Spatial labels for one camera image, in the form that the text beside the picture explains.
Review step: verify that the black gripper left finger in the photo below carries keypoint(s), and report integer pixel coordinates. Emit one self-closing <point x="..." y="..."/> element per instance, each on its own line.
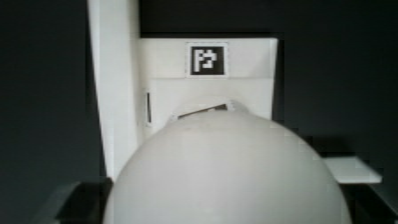
<point x="76" y="203"/>

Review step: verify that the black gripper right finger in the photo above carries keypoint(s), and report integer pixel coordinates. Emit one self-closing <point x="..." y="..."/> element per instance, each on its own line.
<point x="371" y="210"/>

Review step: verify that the white lamp base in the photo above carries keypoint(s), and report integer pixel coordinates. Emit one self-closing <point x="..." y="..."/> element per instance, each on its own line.
<point x="207" y="74"/>

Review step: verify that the white right fence wall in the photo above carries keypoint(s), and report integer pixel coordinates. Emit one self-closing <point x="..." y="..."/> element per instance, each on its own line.
<point x="115" y="44"/>

